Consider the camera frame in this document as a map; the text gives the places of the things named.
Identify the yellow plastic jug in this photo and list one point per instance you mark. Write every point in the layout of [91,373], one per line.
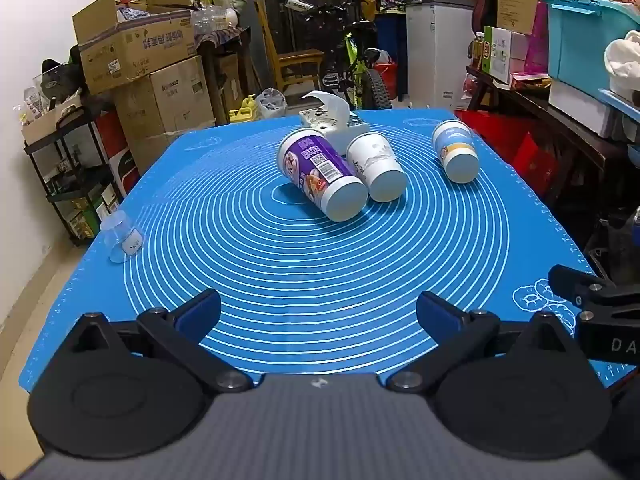
[242,110]

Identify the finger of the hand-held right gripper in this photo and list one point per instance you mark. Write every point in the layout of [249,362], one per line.
[595,287]

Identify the pink gift bag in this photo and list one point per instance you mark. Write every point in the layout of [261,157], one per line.
[537,42]

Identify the wooden chair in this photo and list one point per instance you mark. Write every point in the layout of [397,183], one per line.
[295,62]

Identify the dark wooden side table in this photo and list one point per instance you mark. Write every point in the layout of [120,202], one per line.
[555,130]

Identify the plain white paper cup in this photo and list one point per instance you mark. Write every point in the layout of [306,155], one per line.
[375,160]

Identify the white crumpled cloth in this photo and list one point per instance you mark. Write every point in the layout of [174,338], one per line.
[625,65]

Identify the large open cardboard box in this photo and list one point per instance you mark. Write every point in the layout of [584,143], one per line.
[135,45]

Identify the clear plastic cup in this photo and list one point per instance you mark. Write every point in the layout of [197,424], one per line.
[120,237]

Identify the green and white carton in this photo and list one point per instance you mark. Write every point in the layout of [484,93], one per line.
[502,55]

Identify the clear plastic bag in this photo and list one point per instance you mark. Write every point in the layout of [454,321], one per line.
[272,102]

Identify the purple paper cup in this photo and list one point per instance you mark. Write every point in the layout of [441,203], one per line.
[315,170]

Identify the black and green bicycle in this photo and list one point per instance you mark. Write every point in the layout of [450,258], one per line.
[352,60]

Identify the white patterned tissue box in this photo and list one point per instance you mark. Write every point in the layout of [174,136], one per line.
[345,132]

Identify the teal plastic storage bin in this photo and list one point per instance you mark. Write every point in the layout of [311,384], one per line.
[575,40]

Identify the red gift boxes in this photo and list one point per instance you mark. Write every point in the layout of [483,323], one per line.
[505,145]

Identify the blue silicone baking mat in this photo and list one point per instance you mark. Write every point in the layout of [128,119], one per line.
[300,270]

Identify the black bag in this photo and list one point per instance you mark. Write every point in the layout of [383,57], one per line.
[60,72]

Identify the black metal shelf rack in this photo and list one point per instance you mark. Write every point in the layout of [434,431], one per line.
[60,180]

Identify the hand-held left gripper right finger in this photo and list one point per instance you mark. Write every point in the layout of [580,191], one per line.
[439,316]

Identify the blue and white paper cup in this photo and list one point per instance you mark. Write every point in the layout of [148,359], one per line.
[455,147]

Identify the tall brown cardboard box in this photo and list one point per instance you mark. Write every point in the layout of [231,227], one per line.
[165,105]

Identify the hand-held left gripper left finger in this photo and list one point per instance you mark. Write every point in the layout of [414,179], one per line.
[199,316]

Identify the white small fridge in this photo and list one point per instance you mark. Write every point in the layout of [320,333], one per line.
[437,55]

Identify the red bucket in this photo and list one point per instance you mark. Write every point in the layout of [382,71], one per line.
[386,77]

